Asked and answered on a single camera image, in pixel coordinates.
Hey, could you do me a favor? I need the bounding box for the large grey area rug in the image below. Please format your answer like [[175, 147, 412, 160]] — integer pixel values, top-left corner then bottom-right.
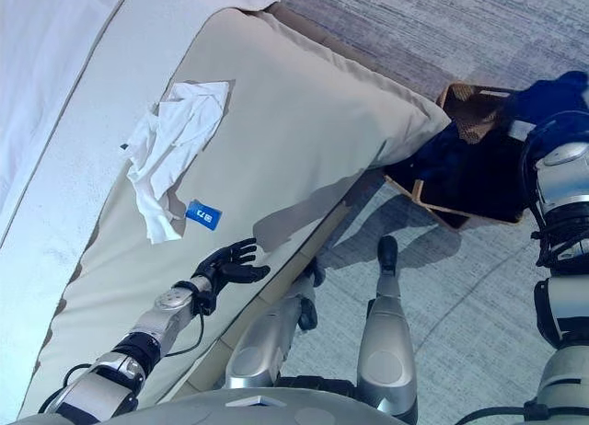
[[257, 0, 589, 425]]

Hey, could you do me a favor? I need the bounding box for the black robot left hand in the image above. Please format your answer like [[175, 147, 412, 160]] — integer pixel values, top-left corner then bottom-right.
[[190, 236, 271, 292]]

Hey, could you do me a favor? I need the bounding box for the bed with beige cover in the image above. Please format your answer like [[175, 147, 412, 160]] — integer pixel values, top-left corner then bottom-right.
[[16, 8, 452, 419]]

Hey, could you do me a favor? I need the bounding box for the white duvet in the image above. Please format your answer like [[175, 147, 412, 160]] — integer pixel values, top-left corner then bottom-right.
[[0, 0, 283, 417]]

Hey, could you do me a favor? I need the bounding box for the white garment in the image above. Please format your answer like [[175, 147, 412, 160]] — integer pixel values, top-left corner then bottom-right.
[[124, 79, 231, 246]]

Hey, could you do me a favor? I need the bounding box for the navy blue garment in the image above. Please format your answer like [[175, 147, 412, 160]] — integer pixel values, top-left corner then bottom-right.
[[390, 69, 589, 224]]

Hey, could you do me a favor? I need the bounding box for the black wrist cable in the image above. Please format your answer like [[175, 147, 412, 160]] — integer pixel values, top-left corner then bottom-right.
[[531, 199, 589, 272], [62, 291, 209, 389]]

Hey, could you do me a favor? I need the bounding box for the silver robot left leg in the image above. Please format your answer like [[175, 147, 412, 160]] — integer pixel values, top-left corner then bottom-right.
[[224, 258, 327, 390]]

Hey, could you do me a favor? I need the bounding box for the brown wicker basket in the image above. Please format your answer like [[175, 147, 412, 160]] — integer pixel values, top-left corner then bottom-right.
[[383, 81, 526, 232]]

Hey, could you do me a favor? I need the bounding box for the grey robot torso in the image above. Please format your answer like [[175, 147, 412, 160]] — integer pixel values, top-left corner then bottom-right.
[[17, 373, 466, 425]]

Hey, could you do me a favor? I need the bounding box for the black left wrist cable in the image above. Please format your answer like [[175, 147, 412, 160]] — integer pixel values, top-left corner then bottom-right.
[[62, 291, 209, 389]]

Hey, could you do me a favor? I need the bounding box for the blue tag with white print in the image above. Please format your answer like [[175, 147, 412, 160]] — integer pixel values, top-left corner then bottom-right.
[[184, 198, 225, 232]]

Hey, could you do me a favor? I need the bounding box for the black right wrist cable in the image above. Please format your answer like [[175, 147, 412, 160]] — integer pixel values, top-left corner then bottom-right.
[[531, 199, 589, 272]]

